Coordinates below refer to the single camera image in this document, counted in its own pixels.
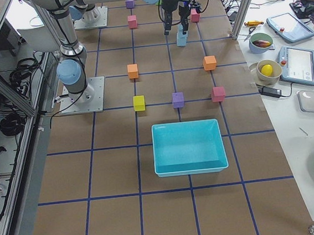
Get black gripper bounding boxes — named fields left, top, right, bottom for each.
left=161, top=0, right=177, bottom=35
left=178, top=0, right=201, bottom=35

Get light blue block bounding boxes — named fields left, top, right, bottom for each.
left=177, top=24, right=188, bottom=40
left=176, top=36, right=187, bottom=47

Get pink block far left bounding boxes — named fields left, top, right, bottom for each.
left=190, top=8, right=200, bottom=23

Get dark pink block near left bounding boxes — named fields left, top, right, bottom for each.
left=127, top=15, right=138, bottom=29

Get purple block left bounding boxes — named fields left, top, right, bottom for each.
left=125, top=0, right=135, bottom=9

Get purple block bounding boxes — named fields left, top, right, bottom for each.
left=125, top=0, right=135, bottom=9
left=172, top=92, right=184, bottom=108

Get orange block far right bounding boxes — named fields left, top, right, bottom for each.
left=203, top=55, right=217, bottom=71

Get orange block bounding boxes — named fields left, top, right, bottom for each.
left=127, top=64, right=139, bottom=80
left=203, top=55, right=217, bottom=71

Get orange block near right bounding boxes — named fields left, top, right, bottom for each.
left=127, top=64, right=139, bottom=80

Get brass cylinder tool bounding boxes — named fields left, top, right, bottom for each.
left=244, top=20, right=264, bottom=27

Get black scissors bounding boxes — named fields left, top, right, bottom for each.
left=244, top=26, right=256, bottom=41

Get purple block right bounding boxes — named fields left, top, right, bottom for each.
left=172, top=92, right=184, bottom=108

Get green bowl with fruit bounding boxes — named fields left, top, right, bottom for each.
left=249, top=32, right=273, bottom=54

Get pink block far right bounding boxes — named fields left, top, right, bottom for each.
left=211, top=86, right=226, bottom=102

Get yellow block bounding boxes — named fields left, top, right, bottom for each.
left=132, top=95, right=146, bottom=112

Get bowl with yellow lemon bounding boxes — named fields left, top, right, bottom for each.
left=249, top=60, right=282, bottom=86

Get blue teach pendant far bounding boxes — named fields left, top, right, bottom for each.
left=266, top=13, right=314, bottom=44

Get blue teach pendant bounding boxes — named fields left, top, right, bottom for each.
left=266, top=13, right=314, bottom=44
left=277, top=46, right=314, bottom=86

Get black power adapter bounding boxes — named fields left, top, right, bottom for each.
left=259, top=86, right=282, bottom=98

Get blue teach pendant near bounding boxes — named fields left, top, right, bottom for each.
left=277, top=46, right=314, bottom=86

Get teal plastic bin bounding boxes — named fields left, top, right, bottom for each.
left=151, top=119, right=229, bottom=177

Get aluminium frame post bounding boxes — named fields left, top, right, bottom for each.
left=231, top=0, right=251, bottom=40

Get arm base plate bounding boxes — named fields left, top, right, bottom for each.
left=74, top=6, right=108, bottom=31
left=59, top=76, right=105, bottom=115

